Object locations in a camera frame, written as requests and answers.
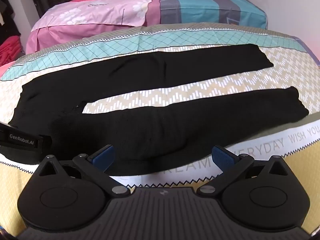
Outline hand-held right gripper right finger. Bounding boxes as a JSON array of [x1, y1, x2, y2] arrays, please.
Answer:
[[197, 145, 290, 197]]

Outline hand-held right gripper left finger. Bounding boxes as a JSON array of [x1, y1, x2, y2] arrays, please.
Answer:
[[37, 144, 131, 197]]

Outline black pants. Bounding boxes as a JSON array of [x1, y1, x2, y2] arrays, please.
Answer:
[[7, 44, 309, 177]]

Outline beige teal patterned bed blanket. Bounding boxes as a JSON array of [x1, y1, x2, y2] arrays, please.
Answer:
[[0, 22, 320, 240]]

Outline red folded cloth stack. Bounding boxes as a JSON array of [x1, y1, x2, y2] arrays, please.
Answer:
[[0, 36, 27, 67]]

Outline dark hanging clothes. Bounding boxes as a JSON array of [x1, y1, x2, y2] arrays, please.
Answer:
[[0, 0, 22, 46]]

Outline pink floral bedding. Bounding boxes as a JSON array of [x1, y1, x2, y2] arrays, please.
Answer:
[[26, 0, 162, 54]]

